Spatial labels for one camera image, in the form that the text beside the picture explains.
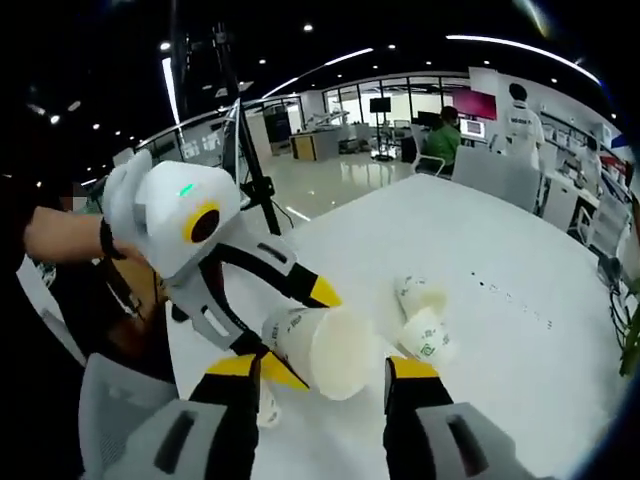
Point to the green potted plant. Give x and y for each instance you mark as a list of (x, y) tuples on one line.
[(632, 345)]

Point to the black wristband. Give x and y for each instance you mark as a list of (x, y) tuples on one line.
[(111, 240)]

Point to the small white monitor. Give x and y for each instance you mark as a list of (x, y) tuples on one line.
[(474, 128)]

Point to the person's black clothing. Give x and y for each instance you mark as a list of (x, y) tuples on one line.
[(100, 320)]

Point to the pink display screen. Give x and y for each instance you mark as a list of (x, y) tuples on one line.
[(482, 105)]

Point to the pile of paper cups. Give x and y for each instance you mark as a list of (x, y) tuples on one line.
[(425, 330)]

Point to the black monitor stand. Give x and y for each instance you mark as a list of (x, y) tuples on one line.
[(262, 190)]

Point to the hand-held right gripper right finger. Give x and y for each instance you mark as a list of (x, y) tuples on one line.
[(415, 425)]

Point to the wooden grey cabinet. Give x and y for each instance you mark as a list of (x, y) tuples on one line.
[(315, 146)]

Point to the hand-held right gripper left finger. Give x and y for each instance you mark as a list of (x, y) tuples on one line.
[(230, 425)]

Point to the black screen on stand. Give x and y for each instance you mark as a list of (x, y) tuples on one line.
[(380, 106)]

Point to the large computer monitor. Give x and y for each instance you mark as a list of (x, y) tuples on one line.
[(232, 145)]

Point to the light grey chair back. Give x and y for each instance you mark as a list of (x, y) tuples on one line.
[(495, 177)]

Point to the ceiling light strip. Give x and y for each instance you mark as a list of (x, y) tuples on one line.
[(320, 67), (520, 47)]

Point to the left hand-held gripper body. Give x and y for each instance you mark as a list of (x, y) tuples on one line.
[(165, 210)]

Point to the grey mesh office chair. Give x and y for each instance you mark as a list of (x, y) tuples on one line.
[(105, 415)]

